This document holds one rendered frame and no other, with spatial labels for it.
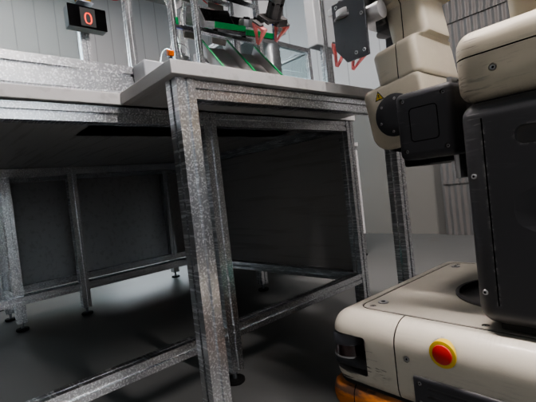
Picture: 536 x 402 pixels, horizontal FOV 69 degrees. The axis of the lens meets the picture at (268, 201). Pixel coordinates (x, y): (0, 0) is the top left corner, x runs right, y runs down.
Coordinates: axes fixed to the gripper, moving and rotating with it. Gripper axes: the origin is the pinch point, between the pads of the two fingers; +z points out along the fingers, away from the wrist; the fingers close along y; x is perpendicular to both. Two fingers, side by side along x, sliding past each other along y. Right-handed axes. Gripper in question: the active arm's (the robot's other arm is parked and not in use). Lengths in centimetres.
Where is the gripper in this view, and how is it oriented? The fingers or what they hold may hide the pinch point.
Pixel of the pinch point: (267, 41)
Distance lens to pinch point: 162.6
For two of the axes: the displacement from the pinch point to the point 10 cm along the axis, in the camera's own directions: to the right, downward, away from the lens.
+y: -7.1, 3.6, -6.0
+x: 6.6, 6.3, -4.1
